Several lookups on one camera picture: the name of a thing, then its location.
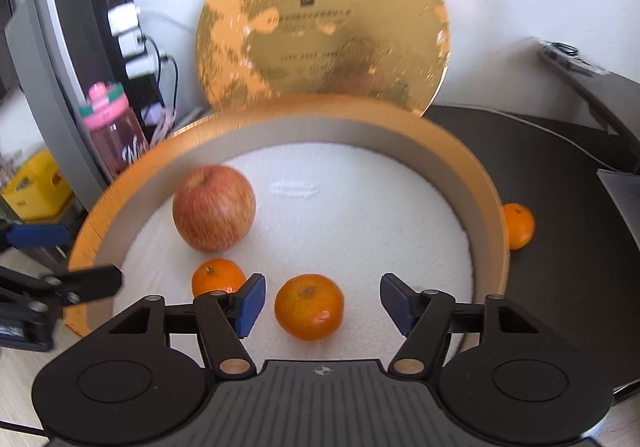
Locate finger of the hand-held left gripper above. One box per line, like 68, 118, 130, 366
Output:
0, 264, 124, 321
0, 220, 69, 251

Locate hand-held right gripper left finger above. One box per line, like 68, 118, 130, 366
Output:
100, 273, 267, 380

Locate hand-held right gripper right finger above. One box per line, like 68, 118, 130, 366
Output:
379, 273, 543, 380

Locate large orange tangerine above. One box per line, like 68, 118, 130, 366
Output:
274, 273, 345, 342

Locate round gold gift box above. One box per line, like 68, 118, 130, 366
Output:
65, 94, 511, 364

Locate light wooden desktop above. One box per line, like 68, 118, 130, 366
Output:
0, 237, 640, 447

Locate small orange tangerine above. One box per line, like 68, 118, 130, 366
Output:
192, 258, 247, 298
502, 202, 536, 251

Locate yellow plastic box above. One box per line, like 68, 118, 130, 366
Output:
0, 150, 75, 222

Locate white foam liner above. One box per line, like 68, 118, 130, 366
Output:
112, 143, 475, 363

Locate red apple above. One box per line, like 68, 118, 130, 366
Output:
172, 165, 257, 253

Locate pink water bottle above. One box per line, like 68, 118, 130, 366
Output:
78, 82, 152, 178

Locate grey monitor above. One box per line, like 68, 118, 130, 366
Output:
4, 0, 115, 189

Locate black desk mat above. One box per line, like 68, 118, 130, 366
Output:
424, 104, 640, 394

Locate white charger plug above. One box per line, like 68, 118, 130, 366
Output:
125, 52, 162, 81
107, 4, 141, 36
117, 28, 146, 56

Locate grey flat panel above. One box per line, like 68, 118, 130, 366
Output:
596, 167, 640, 254

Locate round gold box lid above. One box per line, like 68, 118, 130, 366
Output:
196, 0, 451, 119

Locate thin black cable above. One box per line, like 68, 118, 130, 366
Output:
0, 421, 51, 443

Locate black charger cable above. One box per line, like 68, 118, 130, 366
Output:
144, 34, 180, 128

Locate white cable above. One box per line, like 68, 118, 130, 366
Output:
500, 111, 601, 174

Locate clear bag with cable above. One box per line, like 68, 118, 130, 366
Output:
537, 36, 610, 76

